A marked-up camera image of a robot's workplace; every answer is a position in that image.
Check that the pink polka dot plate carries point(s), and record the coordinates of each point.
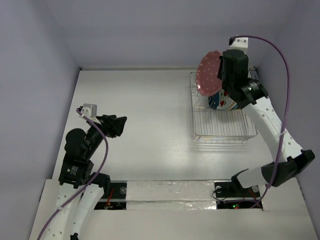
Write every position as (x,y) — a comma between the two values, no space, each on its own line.
(207,81)

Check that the white watermelon plate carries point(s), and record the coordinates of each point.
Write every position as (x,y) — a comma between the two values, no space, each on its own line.
(225,103)

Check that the dark blue leaf plate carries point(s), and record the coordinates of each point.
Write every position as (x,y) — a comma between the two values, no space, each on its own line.
(214,101)

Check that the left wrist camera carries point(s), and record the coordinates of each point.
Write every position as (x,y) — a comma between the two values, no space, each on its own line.
(89,110)

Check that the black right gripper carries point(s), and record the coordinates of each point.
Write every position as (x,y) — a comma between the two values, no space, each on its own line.
(222,69)

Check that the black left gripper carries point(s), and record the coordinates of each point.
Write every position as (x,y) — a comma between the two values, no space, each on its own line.
(113,124)

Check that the wire dish rack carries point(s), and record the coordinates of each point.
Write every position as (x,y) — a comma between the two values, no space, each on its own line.
(215,126)

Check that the silver foil strip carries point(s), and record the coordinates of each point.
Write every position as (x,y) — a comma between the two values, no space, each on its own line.
(163,195)

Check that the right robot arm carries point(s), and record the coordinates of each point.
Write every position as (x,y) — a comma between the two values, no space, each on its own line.
(288,158)

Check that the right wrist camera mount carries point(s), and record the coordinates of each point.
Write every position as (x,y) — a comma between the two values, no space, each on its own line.
(239,43)

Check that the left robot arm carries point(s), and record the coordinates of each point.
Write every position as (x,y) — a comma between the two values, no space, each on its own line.
(80,188)

